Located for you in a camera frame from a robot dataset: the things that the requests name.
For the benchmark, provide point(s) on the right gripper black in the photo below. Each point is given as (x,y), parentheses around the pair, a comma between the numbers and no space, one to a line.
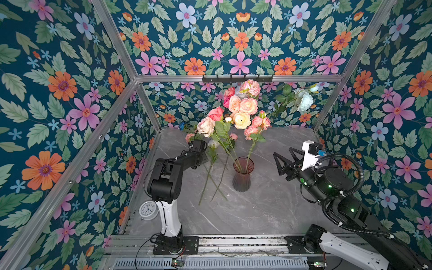
(296,167)

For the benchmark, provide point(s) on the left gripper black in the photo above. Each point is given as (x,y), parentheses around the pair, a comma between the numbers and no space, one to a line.
(203,154)

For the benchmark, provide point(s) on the white rose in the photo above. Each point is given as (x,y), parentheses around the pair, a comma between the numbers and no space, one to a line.
(212,157)

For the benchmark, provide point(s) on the small pink rose stem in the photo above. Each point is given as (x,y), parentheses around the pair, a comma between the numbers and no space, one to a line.
(226,162)

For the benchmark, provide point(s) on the purple ribbed glass vase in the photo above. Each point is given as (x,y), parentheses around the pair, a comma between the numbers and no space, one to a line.
(243,167)

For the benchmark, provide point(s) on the cream peony bunch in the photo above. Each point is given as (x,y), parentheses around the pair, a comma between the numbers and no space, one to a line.
(239,119)

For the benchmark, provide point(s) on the cream pink large rose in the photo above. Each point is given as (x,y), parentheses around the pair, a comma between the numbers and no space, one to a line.
(234,104)

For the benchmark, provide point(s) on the pink carnation stem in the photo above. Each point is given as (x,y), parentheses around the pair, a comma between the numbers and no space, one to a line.
(260,123)

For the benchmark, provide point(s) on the coral pink rose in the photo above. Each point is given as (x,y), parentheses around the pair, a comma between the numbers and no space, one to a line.
(227,96)

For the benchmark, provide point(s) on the white flower spray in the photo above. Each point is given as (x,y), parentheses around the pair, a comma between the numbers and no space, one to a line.
(300,99)

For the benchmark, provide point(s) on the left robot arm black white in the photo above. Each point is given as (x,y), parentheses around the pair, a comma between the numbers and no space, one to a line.
(164,188)

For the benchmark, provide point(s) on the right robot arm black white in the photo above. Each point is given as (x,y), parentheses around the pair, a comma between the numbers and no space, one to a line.
(332,181)

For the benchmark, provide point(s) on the pink rosebud spray stem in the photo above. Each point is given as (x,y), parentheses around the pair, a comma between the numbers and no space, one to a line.
(191,136)

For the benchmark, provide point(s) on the small white dial clock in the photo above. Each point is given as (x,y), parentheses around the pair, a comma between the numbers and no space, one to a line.
(148,210)

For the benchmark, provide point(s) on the metal hook rail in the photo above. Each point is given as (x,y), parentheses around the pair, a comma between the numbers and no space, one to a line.
(227,79)

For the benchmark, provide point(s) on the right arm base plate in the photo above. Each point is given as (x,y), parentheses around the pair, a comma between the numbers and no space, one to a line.
(307,243)

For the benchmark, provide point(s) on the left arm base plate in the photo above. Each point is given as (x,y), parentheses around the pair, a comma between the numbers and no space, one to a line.
(188,245)

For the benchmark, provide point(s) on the aluminium front rail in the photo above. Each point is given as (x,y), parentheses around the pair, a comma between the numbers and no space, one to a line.
(208,244)

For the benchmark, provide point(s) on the white vented cable duct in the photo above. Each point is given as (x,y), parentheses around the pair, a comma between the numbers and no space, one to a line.
(211,263)

